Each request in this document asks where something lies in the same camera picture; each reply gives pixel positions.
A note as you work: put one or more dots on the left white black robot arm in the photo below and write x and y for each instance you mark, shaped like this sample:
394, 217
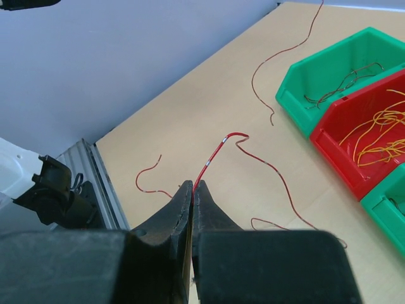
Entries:
44, 185

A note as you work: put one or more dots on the red plastic bin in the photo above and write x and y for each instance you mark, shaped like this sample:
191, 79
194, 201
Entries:
361, 135

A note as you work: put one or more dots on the green plastic bin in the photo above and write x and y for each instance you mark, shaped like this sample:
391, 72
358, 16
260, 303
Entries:
314, 83
385, 205

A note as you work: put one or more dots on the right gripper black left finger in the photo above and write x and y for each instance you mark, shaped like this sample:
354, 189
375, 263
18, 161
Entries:
149, 264

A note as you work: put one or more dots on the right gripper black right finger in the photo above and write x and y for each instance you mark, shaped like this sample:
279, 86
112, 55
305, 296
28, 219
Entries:
233, 265

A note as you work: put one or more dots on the far green plastic bin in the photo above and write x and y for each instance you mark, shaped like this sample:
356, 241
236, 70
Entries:
385, 205

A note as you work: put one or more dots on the aluminium frame rail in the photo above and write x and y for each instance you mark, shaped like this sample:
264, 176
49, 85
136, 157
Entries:
85, 158

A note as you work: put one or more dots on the near green plastic bin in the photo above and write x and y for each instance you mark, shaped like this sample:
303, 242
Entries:
314, 83

